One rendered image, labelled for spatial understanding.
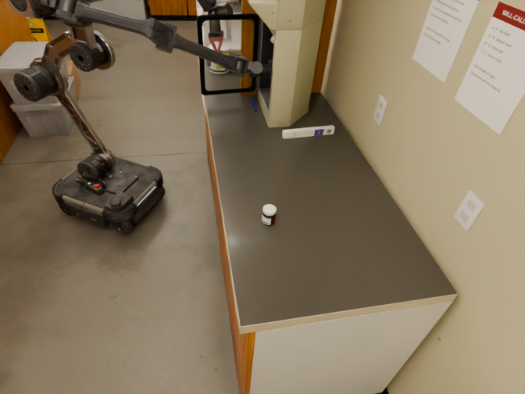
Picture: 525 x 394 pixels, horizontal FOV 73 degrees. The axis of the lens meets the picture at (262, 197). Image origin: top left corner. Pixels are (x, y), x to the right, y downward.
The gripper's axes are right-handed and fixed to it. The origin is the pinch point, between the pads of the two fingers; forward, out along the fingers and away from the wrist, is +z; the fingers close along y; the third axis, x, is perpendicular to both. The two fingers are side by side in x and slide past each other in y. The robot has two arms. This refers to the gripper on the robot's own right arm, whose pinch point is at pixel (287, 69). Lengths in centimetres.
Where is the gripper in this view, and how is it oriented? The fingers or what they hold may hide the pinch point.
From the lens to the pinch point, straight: 187.5
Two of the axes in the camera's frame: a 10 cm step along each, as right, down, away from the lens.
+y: -1.7, -6.6, 7.3
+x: -0.5, 7.5, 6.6
